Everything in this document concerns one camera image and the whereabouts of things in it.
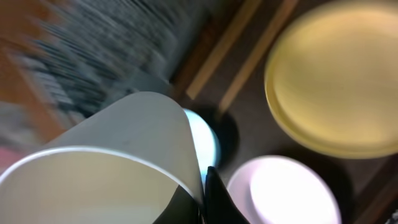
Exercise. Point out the left wooden chopstick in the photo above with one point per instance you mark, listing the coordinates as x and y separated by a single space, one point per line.
227 40

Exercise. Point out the wooden chopstick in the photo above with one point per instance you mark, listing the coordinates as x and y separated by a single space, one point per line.
227 40
264 42

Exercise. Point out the yellow plate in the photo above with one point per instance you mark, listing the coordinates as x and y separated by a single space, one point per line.
331 79

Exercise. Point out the white bowl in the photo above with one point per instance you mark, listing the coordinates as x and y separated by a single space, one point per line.
281 190

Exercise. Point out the dark brown serving tray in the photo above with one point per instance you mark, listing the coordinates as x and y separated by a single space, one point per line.
366 189

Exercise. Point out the white paper cup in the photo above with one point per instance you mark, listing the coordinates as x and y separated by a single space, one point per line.
132 162

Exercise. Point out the light blue bowl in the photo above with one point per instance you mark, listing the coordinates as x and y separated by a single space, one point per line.
206 143

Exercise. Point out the right wooden chopstick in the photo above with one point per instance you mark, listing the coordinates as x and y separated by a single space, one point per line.
264 42

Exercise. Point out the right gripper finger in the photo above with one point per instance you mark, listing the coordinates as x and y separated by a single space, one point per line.
218 205

